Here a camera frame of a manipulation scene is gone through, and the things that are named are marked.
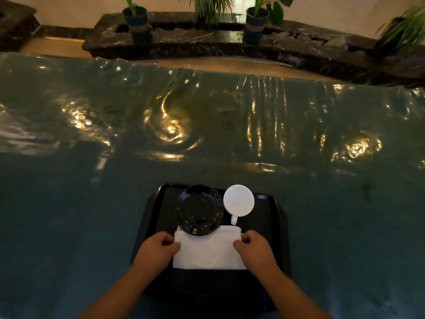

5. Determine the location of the plastic-covered green tablecloth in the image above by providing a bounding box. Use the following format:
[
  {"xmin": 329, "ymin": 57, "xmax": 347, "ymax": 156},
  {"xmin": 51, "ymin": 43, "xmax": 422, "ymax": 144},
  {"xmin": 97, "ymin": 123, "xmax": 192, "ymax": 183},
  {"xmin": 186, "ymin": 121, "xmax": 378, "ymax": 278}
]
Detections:
[{"xmin": 0, "ymin": 52, "xmax": 425, "ymax": 319}]

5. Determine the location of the person's right hand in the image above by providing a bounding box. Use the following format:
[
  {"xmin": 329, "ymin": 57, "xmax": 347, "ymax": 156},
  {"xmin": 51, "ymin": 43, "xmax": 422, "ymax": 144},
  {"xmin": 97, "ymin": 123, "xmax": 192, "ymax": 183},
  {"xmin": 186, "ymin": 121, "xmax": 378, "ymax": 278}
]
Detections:
[{"xmin": 233, "ymin": 230, "xmax": 281, "ymax": 280}]

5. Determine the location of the white paper napkin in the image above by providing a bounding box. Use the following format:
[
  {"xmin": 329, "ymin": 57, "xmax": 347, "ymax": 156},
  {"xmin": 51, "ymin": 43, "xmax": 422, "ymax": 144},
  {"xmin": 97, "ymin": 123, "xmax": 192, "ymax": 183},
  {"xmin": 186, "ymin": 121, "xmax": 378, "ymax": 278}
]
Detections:
[{"xmin": 172, "ymin": 225, "xmax": 248, "ymax": 271}]

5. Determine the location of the dark marble block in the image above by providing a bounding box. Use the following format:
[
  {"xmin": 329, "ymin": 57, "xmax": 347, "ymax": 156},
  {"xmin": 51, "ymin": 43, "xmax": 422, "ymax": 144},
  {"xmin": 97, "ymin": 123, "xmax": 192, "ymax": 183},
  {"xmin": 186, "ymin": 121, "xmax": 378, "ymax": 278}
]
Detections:
[{"xmin": 0, "ymin": 0, "xmax": 43, "ymax": 53}]

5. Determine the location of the pile of grey stones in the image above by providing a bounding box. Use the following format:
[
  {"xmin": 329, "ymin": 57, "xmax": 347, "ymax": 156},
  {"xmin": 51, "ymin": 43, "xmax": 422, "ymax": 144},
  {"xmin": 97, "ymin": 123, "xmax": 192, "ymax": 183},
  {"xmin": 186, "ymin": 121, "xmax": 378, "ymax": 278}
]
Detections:
[{"xmin": 264, "ymin": 29, "xmax": 350, "ymax": 52}]

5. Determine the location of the spiky green grass plant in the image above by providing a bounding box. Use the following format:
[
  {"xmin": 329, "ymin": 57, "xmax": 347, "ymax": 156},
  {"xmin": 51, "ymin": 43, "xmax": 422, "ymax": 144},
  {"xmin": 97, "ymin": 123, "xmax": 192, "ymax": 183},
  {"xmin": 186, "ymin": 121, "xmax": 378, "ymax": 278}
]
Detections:
[{"xmin": 188, "ymin": 0, "xmax": 234, "ymax": 27}]

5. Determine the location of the dark marble planter ledge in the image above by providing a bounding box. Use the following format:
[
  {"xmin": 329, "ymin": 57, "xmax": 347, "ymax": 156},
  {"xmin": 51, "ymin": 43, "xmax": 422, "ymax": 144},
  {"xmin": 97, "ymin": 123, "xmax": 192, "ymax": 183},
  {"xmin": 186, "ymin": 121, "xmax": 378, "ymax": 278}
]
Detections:
[{"xmin": 82, "ymin": 11, "xmax": 425, "ymax": 87}]

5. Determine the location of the black saucer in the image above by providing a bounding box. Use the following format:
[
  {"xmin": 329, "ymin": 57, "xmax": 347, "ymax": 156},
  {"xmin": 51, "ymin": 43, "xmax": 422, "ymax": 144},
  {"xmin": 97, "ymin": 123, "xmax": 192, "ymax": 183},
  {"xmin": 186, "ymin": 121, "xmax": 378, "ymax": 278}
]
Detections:
[{"xmin": 175, "ymin": 185, "xmax": 225, "ymax": 236}]

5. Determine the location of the broad-leaf plant in blue pot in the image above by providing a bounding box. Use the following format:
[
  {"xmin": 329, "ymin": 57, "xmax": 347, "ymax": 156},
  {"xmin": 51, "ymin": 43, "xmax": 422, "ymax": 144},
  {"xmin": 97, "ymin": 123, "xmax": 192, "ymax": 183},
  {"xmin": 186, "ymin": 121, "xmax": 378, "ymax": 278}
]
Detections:
[{"xmin": 243, "ymin": 0, "xmax": 296, "ymax": 44}]

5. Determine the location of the person's right forearm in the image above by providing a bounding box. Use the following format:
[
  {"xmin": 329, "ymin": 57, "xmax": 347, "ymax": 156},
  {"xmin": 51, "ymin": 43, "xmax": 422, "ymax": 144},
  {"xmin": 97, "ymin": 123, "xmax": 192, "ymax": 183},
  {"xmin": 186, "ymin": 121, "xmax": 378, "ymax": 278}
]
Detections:
[{"xmin": 257, "ymin": 266, "xmax": 333, "ymax": 319}]

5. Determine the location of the long-leaf green plant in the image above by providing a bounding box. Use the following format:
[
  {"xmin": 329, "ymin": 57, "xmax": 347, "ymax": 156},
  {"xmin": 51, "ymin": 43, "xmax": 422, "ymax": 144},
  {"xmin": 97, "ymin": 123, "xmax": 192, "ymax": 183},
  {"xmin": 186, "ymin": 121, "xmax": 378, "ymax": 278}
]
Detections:
[{"xmin": 373, "ymin": 2, "xmax": 425, "ymax": 58}]

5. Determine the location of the white cup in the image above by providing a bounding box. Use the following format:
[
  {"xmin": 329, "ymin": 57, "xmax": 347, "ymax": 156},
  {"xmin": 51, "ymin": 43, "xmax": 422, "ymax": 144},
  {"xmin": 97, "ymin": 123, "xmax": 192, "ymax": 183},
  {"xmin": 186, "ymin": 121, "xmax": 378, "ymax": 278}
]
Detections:
[{"xmin": 223, "ymin": 184, "xmax": 255, "ymax": 226}]

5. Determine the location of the black plastic tray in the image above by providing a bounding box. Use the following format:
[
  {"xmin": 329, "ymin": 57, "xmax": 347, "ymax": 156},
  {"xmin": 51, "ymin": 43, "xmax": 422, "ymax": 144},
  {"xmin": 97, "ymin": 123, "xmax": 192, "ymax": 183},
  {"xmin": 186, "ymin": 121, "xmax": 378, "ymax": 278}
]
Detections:
[{"xmin": 131, "ymin": 182, "xmax": 292, "ymax": 311}]

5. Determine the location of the person's left hand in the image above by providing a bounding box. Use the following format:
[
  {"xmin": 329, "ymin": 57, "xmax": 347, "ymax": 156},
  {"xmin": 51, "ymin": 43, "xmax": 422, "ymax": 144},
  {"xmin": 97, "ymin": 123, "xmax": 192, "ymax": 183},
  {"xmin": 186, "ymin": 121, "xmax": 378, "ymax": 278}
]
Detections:
[{"xmin": 132, "ymin": 231, "xmax": 182, "ymax": 279}]

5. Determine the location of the narrow-leaf plant in blue pot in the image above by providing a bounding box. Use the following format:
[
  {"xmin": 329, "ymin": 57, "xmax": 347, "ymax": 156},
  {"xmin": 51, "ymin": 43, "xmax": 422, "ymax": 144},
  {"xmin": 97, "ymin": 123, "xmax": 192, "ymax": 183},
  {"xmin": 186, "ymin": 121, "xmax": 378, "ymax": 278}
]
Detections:
[{"xmin": 122, "ymin": 0, "xmax": 154, "ymax": 44}]

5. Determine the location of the person's left forearm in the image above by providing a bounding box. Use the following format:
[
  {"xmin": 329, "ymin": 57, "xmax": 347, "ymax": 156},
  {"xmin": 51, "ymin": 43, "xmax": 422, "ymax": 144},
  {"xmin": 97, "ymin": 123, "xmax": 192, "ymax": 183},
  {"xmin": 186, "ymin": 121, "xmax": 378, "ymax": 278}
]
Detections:
[{"xmin": 77, "ymin": 262, "xmax": 160, "ymax": 319}]

